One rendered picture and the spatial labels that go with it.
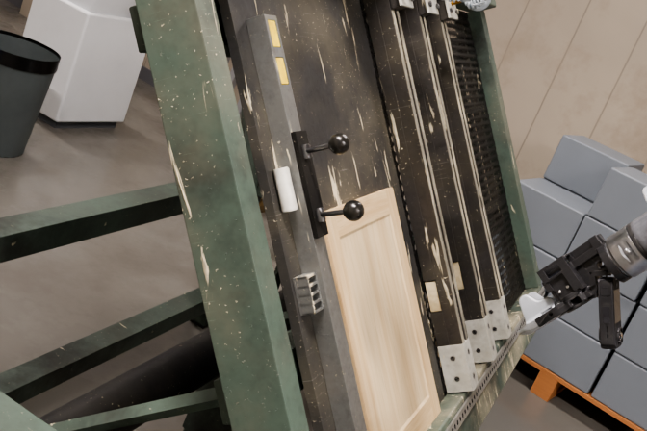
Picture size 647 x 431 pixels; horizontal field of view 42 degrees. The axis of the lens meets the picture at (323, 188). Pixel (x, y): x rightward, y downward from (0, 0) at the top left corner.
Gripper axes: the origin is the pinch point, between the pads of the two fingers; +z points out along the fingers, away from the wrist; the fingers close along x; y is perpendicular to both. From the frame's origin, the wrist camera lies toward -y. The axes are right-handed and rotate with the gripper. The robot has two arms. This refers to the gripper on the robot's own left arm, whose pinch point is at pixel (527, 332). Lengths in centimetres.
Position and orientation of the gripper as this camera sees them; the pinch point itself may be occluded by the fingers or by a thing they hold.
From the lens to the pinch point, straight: 149.3
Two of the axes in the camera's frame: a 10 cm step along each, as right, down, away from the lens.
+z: -6.7, 5.8, 4.6
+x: -5.5, 0.2, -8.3
